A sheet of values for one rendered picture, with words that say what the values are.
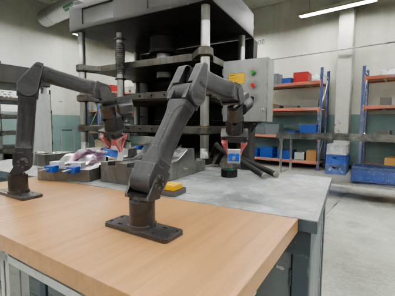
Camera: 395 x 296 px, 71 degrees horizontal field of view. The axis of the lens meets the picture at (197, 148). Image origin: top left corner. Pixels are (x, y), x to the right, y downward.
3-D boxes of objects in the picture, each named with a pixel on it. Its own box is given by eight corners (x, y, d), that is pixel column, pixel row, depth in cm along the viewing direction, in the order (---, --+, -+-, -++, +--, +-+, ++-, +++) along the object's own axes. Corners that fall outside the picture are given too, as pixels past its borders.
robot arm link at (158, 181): (140, 170, 72) (123, 172, 67) (165, 174, 66) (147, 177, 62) (140, 194, 72) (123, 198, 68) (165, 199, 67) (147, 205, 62)
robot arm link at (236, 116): (233, 115, 107) (233, 99, 103) (246, 118, 104) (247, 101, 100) (224, 123, 102) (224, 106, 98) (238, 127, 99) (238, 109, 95)
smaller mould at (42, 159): (45, 167, 161) (44, 154, 161) (30, 164, 168) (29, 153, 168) (74, 162, 179) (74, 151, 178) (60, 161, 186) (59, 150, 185)
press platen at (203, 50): (213, 74, 170) (213, 43, 168) (73, 87, 232) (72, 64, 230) (253, 90, 242) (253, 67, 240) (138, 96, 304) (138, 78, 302)
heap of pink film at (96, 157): (97, 164, 131) (96, 148, 131) (63, 163, 135) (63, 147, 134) (122, 158, 157) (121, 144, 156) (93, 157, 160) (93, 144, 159)
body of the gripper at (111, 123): (110, 128, 120) (106, 113, 117) (127, 132, 115) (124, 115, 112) (98, 134, 115) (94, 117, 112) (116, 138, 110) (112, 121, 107)
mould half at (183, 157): (147, 188, 109) (147, 154, 108) (100, 181, 121) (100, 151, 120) (205, 170, 153) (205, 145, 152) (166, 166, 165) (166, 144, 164)
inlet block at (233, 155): (240, 167, 99) (240, 151, 99) (226, 166, 100) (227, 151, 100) (240, 162, 112) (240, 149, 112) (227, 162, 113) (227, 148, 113)
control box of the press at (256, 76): (260, 288, 178) (267, 54, 165) (217, 275, 193) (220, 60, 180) (268, 272, 197) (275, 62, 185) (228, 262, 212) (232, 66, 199)
